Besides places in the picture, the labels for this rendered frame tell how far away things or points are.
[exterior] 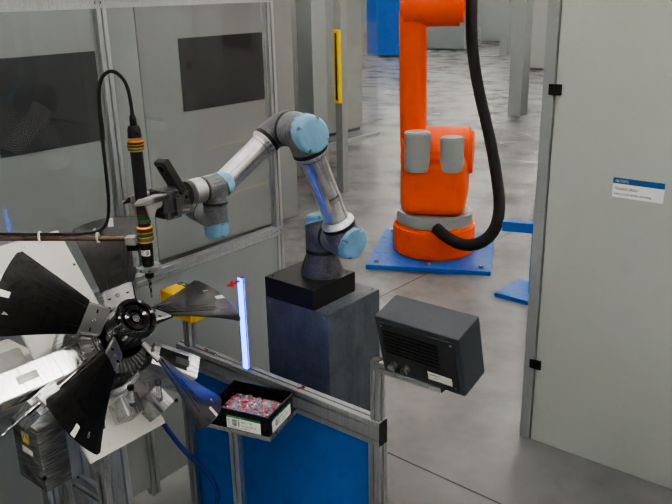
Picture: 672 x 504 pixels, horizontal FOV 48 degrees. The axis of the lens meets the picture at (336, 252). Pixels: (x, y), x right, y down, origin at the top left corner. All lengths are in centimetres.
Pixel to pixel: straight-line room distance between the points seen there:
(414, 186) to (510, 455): 272
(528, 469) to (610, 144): 147
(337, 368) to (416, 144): 323
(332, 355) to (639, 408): 146
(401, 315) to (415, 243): 393
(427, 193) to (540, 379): 253
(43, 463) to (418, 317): 123
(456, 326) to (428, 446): 183
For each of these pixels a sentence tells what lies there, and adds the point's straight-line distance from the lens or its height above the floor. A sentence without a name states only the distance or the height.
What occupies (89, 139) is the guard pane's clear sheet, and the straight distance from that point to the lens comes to 290.
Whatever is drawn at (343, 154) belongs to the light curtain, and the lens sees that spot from 802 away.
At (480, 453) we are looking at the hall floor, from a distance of 373.
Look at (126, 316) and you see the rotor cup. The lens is 214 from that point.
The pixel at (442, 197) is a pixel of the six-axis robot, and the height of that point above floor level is 54.
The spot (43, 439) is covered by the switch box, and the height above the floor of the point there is 80.
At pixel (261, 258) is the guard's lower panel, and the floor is 87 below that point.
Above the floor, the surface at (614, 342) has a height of 61.
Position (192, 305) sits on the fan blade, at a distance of 231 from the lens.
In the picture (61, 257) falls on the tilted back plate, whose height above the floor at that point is 129.
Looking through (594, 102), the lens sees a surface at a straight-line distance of 325.
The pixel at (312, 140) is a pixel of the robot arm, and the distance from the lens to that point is 239.
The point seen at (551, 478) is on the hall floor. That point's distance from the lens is 363.
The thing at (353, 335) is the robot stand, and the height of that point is 87.
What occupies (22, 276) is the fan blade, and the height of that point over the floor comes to 138.
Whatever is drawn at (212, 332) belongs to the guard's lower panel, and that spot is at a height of 62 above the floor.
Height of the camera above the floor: 206
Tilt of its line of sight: 19 degrees down
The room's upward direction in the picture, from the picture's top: 1 degrees counter-clockwise
